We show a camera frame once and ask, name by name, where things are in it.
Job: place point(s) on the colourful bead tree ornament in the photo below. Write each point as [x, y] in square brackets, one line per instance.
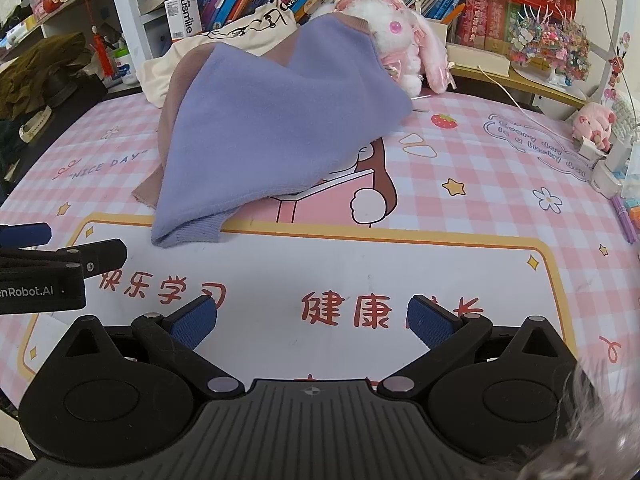
[550, 45]

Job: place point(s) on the white bottle with green cap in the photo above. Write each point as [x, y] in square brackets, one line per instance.
[124, 65]

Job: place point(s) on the pink pig plush toy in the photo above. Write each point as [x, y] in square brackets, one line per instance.
[592, 122]

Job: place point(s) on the wooden shelf board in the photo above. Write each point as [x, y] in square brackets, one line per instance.
[500, 77]

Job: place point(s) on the olive green cloth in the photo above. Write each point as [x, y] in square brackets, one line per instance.
[40, 60]

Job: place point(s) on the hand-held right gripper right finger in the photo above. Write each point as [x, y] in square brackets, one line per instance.
[427, 322]

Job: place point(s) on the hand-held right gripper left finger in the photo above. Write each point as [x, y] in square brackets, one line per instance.
[192, 322]

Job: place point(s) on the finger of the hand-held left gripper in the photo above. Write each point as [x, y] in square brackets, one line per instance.
[102, 255]
[25, 235]

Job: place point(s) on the white toothbrush box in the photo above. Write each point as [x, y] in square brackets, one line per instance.
[184, 17]

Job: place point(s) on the red tassel ornament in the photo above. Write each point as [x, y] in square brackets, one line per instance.
[100, 50]

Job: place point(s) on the white wristwatch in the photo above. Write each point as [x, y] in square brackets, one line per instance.
[32, 127]

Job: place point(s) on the grey furry sleeve cuff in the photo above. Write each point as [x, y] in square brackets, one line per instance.
[600, 420]

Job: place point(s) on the reindeer wall sticker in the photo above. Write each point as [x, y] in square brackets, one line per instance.
[617, 65]

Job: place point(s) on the purple and pink sweater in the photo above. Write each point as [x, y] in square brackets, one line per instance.
[275, 125]

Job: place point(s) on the bundle of purple pens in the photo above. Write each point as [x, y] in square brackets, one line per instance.
[627, 217]

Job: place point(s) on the white plastic box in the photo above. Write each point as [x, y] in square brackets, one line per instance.
[607, 175]

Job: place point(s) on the white bunny plush toy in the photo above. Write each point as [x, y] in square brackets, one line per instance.
[395, 25]

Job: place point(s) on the white bookshelf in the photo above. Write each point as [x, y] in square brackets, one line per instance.
[130, 5]

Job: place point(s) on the pink checkered printed table mat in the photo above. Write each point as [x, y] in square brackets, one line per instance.
[475, 220]

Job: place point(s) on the black bag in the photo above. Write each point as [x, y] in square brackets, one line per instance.
[75, 105]

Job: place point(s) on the cream tote bag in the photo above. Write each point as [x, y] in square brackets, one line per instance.
[235, 35]

